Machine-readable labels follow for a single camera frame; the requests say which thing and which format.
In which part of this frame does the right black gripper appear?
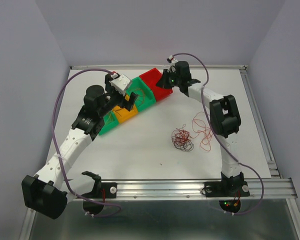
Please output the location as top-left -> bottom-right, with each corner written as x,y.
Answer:
154,68 -> 181,89

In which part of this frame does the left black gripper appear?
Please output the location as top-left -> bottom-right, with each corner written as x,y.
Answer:
99,75 -> 138,118

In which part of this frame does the red wire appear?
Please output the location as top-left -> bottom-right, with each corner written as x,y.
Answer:
188,111 -> 215,152

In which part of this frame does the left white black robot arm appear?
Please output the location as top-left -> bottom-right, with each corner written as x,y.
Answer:
21,71 -> 138,220

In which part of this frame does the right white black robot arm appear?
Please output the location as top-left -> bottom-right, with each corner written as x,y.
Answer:
156,58 -> 250,198

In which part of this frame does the red bin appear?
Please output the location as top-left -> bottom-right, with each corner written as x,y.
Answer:
139,67 -> 174,103

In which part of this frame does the yellow bin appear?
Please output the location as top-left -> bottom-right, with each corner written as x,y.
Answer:
112,105 -> 138,124

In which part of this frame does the leftmost green bin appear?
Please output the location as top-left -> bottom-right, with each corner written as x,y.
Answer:
99,113 -> 119,136

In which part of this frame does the green bin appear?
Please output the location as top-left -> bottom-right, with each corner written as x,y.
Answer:
126,77 -> 157,112
99,113 -> 119,136

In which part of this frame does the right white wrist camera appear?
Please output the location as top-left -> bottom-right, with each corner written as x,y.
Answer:
167,55 -> 178,73

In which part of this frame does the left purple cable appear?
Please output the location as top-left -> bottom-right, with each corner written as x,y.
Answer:
51,68 -> 122,218

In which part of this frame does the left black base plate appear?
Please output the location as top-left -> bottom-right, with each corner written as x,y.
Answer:
80,182 -> 118,199

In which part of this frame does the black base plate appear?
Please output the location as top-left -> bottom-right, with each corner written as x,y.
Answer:
80,182 -> 118,199
201,181 -> 250,198

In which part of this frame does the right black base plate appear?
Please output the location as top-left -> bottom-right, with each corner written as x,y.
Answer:
201,181 -> 250,198

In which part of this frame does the aluminium front rail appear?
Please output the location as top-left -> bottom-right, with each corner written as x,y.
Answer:
29,177 -> 298,201

